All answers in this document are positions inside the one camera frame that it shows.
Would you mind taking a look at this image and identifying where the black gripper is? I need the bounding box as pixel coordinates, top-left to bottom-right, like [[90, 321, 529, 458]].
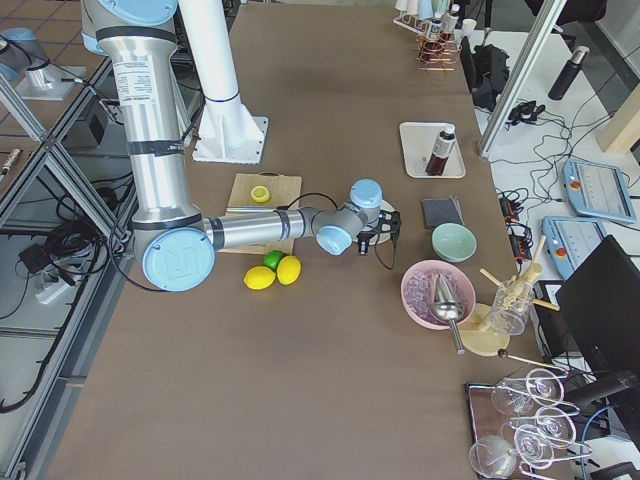
[[355, 209, 403, 257]]

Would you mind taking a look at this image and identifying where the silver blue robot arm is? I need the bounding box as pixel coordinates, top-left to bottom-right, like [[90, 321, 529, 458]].
[[81, 1, 401, 292]]

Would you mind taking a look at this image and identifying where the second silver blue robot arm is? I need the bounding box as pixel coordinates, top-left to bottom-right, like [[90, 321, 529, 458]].
[[1, 27, 86, 101]]

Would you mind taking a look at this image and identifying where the white rectangular tray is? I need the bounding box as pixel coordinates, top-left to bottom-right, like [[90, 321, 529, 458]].
[[399, 122, 466, 179]]

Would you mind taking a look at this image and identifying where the white round plate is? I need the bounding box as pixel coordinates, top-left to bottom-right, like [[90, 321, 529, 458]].
[[352, 198, 400, 246]]

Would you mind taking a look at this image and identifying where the pink bowl with ice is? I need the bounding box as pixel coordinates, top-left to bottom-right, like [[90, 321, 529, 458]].
[[401, 260, 476, 330]]

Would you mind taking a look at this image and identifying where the yellow lemon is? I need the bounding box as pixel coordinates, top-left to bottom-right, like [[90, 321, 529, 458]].
[[276, 255, 302, 285], [243, 265, 276, 290]]

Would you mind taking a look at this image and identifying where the dark grey cloth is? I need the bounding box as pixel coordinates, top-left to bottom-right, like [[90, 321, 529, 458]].
[[421, 196, 465, 229]]

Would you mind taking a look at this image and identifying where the mint green bowl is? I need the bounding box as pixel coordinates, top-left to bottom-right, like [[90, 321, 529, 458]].
[[432, 223, 477, 263]]

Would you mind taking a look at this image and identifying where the green lime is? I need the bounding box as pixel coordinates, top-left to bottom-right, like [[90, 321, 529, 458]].
[[263, 250, 287, 271]]

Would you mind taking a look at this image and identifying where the wooden cutting board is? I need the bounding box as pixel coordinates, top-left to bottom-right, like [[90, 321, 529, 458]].
[[223, 173, 302, 255]]

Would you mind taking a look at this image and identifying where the steel ice scoop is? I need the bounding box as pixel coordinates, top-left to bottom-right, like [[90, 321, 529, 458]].
[[430, 273, 465, 355]]

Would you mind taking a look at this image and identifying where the halved lemon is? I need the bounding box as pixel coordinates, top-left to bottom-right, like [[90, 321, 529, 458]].
[[250, 185, 271, 204]]

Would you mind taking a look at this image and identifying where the brown drink bottle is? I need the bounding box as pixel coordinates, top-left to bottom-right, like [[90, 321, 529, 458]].
[[426, 124, 456, 176]]

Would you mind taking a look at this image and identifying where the wooden mug tree stand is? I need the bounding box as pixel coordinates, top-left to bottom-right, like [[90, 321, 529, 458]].
[[460, 235, 560, 356]]

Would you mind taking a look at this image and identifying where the clear glass mug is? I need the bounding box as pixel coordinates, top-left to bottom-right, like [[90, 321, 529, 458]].
[[487, 280, 533, 335]]

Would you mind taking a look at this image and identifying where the white pillar with base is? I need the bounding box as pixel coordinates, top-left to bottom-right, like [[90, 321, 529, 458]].
[[179, 0, 268, 165]]

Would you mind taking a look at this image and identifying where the blue teach pendant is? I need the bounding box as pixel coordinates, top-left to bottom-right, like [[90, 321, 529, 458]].
[[562, 158, 637, 224], [542, 216, 607, 279]]

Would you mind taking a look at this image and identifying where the wine glass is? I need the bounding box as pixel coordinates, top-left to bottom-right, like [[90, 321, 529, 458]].
[[514, 425, 555, 469], [491, 368, 564, 416], [500, 407, 576, 449]]

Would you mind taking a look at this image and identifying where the bottle in copper rack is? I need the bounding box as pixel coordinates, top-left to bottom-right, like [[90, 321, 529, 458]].
[[425, 12, 442, 42]]

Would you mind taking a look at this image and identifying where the black computer monitor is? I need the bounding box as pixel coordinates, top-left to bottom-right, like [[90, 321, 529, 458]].
[[557, 235, 639, 373]]

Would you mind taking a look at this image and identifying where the black thermos bottle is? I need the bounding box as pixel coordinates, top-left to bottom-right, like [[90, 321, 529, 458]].
[[547, 46, 590, 101]]

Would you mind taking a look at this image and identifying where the copper wire bottle rack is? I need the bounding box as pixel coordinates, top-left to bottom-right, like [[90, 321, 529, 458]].
[[416, 32, 460, 72]]

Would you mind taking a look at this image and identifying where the white wire cup rack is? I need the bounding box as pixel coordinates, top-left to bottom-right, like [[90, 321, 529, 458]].
[[393, 0, 451, 33]]

